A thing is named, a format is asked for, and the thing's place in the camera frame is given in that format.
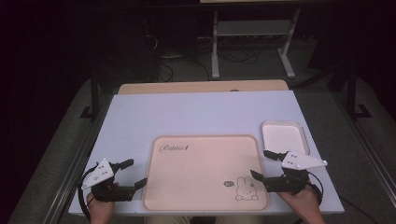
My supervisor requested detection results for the pink tray with rabbit drawing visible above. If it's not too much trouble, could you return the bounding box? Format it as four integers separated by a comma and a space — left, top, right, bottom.
142, 133, 272, 213

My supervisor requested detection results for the white metal stand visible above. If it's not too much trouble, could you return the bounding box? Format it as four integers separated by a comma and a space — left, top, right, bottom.
210, 7, 302, 80

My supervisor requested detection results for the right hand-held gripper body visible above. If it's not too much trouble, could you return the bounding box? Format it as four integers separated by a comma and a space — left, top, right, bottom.
262, 150, 329, 196

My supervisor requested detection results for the black cable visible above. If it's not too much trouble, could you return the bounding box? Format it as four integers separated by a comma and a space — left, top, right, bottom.
305, 171, 325, 206
77, 163, 100, 223

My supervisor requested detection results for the person's right hand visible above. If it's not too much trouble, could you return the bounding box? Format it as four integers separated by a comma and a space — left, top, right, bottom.
277, 184, 320, 218

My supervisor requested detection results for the person's left hand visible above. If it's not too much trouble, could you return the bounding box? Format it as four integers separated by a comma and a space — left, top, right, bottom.
86, 182, 120, 224

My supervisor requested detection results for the tangle of black floor cables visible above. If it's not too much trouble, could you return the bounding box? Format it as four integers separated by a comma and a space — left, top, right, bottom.
146, 34, 260, 82

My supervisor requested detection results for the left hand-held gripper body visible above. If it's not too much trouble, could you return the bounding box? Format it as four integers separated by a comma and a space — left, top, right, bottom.
80, 158, 137, 203

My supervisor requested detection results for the white rectangular dish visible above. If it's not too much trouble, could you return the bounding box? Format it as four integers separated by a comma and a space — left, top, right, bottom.
260, 119, 311, 157

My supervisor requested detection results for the aluminium rail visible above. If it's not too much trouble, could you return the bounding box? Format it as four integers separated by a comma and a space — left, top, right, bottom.
332, 92, 396, 201
41, 94, 114, 224

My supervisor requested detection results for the black metal stand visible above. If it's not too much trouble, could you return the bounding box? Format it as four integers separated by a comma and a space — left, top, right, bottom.
79, 74, 101, 121
346, 66, 373, 121

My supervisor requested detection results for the light wooden table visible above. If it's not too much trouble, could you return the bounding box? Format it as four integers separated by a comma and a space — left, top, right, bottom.
117, 79, 290, 95

